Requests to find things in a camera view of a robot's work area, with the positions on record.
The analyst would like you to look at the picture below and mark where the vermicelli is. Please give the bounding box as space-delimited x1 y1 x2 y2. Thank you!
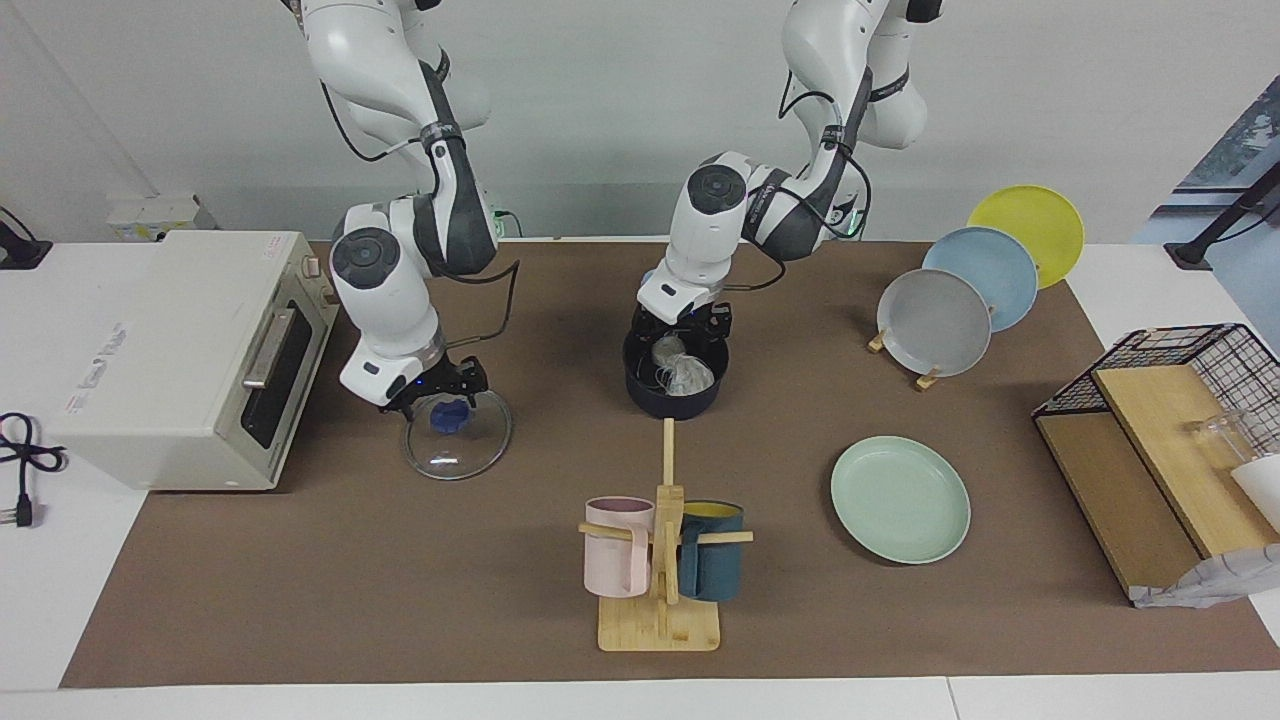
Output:
650 336 717 393

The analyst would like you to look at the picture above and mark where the glass lid with blue knob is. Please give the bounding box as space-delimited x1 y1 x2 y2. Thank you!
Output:
403 385 514 482

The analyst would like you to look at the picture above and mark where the grey plate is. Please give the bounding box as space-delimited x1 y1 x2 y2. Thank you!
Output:
877 268 993 378

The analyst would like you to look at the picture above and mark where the wooden plate rack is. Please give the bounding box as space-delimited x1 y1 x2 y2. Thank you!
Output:
867 325 944 391

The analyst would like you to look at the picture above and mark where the mint green plate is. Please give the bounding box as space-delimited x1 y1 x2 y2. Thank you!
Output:
830 436 972 565

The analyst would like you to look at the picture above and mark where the light blue plate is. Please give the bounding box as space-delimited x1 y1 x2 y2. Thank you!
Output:
922 227 1039 333

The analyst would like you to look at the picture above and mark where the yellow plate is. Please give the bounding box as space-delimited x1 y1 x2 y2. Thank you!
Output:
967 185 1085 291

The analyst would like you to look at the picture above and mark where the brown table mat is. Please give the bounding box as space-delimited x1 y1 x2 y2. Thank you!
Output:
60 240 1280 689

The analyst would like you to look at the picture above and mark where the pink mug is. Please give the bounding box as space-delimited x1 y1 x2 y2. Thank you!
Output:
584 497 657 599

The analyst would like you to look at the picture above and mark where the teal mug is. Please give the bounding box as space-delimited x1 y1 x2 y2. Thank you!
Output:
677 501 746 602

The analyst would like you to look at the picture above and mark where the white toaster oven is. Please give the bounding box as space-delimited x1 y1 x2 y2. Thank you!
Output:
48 230 341 493

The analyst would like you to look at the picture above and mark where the wooden mug tree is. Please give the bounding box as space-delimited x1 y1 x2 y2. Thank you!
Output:
578 418 754 653

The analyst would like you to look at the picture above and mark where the brown wooden board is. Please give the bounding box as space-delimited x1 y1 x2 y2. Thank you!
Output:
1035 412 1203 598

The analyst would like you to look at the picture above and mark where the light bamboo board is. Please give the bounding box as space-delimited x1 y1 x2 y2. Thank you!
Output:
1092 365 1280 559

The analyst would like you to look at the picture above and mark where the clear glass cup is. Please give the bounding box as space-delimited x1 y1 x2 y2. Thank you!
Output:
1185 410 1263 473

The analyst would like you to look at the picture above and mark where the black stand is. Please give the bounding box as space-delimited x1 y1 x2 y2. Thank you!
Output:
1165 160 1280 271

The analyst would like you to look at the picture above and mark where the grey patterned cloth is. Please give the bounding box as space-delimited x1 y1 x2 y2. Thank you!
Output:
1130 544 1280 609

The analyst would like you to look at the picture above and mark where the white cup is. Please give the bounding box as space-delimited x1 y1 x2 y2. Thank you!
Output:
1230 455 1280 533

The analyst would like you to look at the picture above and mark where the dark pot with purple handle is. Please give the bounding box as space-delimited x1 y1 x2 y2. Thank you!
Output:
623 322 730 421

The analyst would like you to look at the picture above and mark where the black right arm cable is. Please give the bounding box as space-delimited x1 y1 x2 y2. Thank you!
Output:
320 60 521 353

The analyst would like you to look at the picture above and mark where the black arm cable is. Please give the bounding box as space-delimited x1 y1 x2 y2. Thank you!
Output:
320 60 521 353
728 85 873 293

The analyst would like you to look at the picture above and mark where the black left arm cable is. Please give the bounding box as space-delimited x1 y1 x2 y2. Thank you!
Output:
728 85 873 293

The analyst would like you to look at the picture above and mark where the white wall box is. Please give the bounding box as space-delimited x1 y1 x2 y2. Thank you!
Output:
108 195 216 243

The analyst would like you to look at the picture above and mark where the black power cord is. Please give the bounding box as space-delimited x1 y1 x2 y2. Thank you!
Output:
0 412 69 529

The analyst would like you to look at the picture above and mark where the black clamp mount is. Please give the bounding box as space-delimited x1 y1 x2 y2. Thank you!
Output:
0 205 53 271

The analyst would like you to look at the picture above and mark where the black wire basket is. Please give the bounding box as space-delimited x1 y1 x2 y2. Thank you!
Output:
1032 323 1280 463

